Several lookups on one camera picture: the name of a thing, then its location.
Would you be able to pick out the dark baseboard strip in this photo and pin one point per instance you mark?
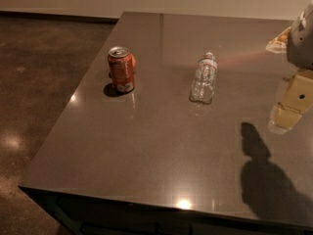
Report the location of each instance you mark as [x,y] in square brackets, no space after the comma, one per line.
[62,18]

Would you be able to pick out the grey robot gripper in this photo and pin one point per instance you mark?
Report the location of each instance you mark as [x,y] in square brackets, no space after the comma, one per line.
[301,46]

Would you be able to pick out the clear plastic water bottle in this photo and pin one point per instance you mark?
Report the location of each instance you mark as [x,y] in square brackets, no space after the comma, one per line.
[203,86]

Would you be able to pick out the orange soda can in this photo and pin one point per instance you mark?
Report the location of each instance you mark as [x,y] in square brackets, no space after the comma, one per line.
[122,65]

